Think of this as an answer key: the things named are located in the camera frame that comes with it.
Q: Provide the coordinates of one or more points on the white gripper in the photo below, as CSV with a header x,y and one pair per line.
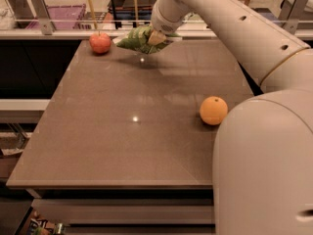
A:
x,y
161,23

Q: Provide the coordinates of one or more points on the green jalapeno chip bag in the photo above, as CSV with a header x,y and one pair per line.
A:
x,y
137,40

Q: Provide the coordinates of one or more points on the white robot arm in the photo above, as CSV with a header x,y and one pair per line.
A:
x,y
262,169

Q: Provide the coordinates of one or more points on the red apple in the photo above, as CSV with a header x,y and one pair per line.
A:
x,y
100,43

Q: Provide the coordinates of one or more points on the yellow vertical pole right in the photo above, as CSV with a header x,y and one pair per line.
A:
x,y
136,13

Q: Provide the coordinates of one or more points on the yellow vertical pole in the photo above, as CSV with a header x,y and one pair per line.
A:
x,y
92,12
136,13

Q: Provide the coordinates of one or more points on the yellow vertical pole left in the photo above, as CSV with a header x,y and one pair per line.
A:
x,y
92,12

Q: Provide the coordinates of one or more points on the orange fruit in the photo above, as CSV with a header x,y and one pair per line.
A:
x,y
213,110

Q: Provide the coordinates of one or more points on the purple plastic crate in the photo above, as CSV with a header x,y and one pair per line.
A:
x,y
62,17

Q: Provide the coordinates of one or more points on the grey table drawer base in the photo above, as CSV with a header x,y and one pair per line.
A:
x,y
100,215

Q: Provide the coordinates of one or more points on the metal railing bracket left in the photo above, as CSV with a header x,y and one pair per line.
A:
x,y
41,11

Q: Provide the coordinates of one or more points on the metal railing bracket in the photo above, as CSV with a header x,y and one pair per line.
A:
x,y
292,20
41,11

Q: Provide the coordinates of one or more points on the metal railing bracket right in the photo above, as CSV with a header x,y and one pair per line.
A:
x,y
292,20

